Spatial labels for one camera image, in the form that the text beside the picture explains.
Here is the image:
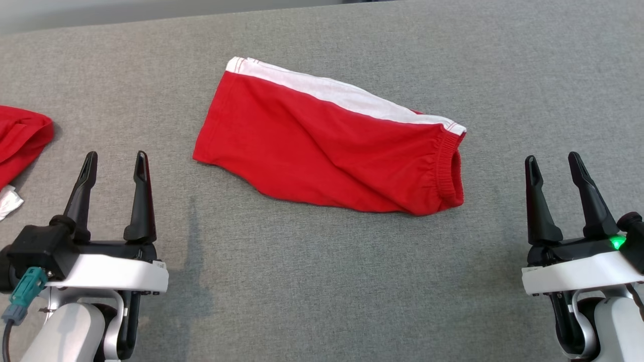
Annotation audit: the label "red garment with white trim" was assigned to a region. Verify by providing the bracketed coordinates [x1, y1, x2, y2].
[0, 105, 55, 222]

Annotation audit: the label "teal left cable connector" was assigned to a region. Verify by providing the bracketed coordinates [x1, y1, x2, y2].
[2, 266, 49, 326]

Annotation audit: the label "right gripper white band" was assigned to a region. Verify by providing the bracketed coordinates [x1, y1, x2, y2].
[522, 151, 644, 297]

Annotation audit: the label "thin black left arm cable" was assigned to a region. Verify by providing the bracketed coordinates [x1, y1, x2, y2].
[2, 319, 16, 362]

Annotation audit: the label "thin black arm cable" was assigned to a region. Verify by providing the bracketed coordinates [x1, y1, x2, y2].
[625, 283, 644, 322]
[2, 319, 16, 362]

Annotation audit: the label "red shorts with white stripe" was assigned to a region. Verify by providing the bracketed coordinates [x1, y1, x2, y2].
[193, 56, 467, 217]

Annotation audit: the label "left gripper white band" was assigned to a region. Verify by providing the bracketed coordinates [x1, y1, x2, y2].
[46, 150, 170, 297]

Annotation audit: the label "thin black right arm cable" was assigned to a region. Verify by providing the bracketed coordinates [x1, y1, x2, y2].
[625, 283, 644, 322]

